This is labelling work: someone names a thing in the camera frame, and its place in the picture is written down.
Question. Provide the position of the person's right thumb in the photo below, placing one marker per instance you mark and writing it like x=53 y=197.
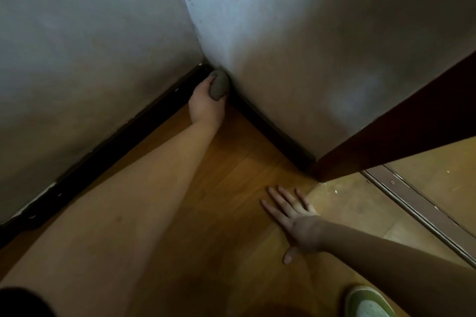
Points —
x=289 y=256

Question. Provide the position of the person's left hand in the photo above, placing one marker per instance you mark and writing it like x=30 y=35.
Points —
x=205 y=108

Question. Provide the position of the dark brown wooden door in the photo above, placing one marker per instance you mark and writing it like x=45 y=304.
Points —
x=409 y=123

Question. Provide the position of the person's left forearm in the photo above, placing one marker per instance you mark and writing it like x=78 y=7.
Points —
x=122 y=224

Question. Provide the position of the person's right middle finger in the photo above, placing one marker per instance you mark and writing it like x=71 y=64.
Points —
x=279 y=201

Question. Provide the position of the person's right little finger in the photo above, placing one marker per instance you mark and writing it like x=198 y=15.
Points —
x=305 y=201

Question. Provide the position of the grey cleaning cloth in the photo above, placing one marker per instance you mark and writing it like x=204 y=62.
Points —
x=219 y=85

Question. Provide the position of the brown door threshold strip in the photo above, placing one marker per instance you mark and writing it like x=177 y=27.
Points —
x=420 y=209

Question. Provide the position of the person's left fingers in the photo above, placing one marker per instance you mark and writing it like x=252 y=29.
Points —
x=202 y=86

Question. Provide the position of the long black baseboard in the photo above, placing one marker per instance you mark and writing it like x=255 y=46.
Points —
x=111 y=149

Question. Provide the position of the green and white shoe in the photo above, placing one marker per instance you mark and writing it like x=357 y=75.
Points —
x=368 y=303

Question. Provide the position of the person's right forearm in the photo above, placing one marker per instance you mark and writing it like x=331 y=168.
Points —
x=401 y=272

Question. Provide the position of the person's right hand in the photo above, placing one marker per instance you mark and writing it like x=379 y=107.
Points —
x=301 y=229

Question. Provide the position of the short black baseboard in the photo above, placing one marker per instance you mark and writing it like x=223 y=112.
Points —
x=271 y=134

